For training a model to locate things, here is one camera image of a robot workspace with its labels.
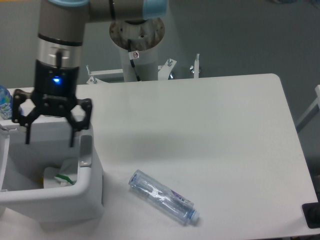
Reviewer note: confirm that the white paper trash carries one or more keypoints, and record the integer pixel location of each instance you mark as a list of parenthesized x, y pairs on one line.
[(65, 176)]

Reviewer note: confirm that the blue labelled water bottle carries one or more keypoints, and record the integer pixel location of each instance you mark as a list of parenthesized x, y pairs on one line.
[(6, 105)]

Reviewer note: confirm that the black clamp at table edge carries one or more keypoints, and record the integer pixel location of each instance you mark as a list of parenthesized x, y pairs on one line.
[(312, 214)]

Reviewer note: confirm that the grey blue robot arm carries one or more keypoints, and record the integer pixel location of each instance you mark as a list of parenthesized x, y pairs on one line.
[(60, 38)]

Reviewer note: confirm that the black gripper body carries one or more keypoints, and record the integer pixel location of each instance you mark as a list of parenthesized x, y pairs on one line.
[(54, 91)]

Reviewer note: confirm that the white plastic trash can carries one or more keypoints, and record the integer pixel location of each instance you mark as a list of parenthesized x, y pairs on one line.
[(22, 167)]

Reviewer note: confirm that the white metal base bracket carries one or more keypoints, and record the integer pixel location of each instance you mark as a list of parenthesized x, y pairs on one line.
[(165, 72)]

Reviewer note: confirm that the white metal frame right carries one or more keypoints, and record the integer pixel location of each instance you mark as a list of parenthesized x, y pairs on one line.
[(310, 112)]

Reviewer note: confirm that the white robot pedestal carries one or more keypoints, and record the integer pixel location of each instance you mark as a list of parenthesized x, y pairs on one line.
[(138, 42)]

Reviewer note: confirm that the clear plastic bottle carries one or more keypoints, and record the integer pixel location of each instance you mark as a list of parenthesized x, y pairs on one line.
[(163, 197)]

